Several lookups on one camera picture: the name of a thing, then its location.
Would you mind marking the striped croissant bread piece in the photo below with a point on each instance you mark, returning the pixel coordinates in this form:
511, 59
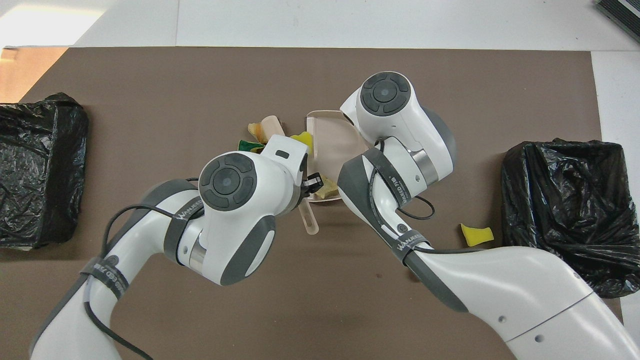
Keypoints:
327, 189

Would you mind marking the yellow sponge piece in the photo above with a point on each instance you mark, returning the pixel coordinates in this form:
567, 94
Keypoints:
475, 235
302, 141

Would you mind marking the beige plastic dustpan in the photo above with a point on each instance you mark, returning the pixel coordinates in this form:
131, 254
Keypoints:
332, 137

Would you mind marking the beige hand brush black bristles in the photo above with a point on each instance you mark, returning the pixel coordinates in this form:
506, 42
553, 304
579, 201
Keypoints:
271, 127

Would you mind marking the green and yellow sponge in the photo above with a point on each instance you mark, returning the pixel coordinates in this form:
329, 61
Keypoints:
247, 146

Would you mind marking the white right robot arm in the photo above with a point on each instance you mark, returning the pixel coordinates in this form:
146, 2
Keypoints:
500, 290

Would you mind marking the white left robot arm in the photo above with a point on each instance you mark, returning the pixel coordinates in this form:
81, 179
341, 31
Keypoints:
240, 235

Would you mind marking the rumpled black trash bag bin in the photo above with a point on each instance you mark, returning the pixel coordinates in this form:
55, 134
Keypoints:
565, 220

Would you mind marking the brown table mat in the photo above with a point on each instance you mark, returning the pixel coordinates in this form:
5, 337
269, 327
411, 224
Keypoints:
300, 75

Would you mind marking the black bag covered cardboard box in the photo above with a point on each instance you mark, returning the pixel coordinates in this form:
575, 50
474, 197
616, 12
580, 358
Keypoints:
35, 170

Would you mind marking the dark ribbed panel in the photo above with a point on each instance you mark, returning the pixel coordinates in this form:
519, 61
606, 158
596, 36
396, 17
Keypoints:
625, 15

